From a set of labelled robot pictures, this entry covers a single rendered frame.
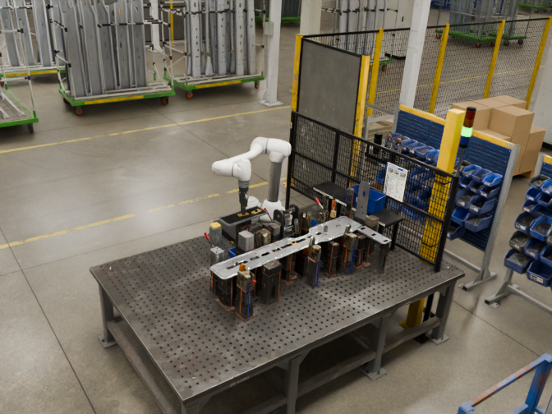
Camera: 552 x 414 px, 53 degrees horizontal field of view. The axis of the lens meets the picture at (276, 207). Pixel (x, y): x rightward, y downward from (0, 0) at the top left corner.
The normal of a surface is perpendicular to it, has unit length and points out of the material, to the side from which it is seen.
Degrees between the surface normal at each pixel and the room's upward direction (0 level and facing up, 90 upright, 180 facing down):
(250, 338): 0
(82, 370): 0
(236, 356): 0
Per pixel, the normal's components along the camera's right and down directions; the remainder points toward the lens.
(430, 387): 0.05, -0.89
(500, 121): -0.86, 0.19
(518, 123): 0.51, 0.41
